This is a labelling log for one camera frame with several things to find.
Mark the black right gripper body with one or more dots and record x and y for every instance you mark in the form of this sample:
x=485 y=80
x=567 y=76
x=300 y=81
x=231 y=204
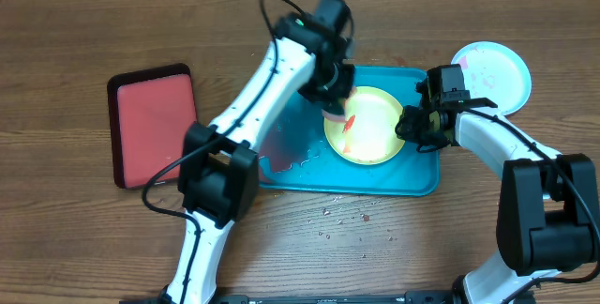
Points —
x=420 y=130

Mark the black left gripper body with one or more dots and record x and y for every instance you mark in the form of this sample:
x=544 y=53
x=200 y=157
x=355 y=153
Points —
x=335 y=88

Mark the black-handled scrub brush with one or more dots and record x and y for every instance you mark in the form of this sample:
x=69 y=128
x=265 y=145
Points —
x=339 y=118

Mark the yellow-green plate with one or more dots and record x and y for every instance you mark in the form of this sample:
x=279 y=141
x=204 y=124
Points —
x=368 y=134

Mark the light blue plate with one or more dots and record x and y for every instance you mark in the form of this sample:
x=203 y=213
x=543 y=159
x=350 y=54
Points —
x=494 y=71

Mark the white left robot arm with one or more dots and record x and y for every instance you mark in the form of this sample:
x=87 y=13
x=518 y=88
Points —
x=219 y=166

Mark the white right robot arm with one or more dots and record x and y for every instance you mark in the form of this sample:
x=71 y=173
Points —
x=548 y=210

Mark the teal plastic serving tray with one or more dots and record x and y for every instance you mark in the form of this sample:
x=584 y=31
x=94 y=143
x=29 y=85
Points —
x=295 y=154

